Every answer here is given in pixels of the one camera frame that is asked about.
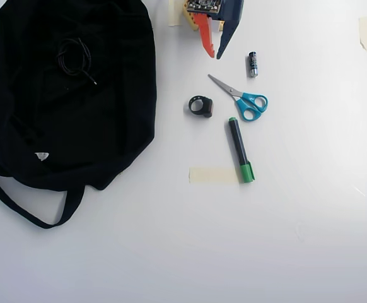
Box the black marker with green cap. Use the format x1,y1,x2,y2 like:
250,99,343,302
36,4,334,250
227,117,256,184

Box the black cylindrical battery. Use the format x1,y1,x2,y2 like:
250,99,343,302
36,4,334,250
246,50,260,78

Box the yellow perforated base part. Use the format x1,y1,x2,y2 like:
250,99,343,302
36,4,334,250
182,5,201,32

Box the black fabric bag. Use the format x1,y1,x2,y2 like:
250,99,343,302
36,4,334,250
0,0,158,230

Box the black usb cable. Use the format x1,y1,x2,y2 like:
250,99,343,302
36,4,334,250
55,37,98,86

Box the scissors with blue handles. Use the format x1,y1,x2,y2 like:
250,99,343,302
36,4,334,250
207,73,269,122

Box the black ring-shaped strap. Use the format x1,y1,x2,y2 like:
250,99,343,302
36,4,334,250
188,95,215,119

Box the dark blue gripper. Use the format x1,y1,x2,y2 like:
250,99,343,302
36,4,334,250
193,0,245,61

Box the camera circuit board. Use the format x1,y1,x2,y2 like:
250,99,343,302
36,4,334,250
186,0,223,15

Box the wide masking tape strip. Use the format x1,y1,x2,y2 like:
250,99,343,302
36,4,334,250
188,167,240,186

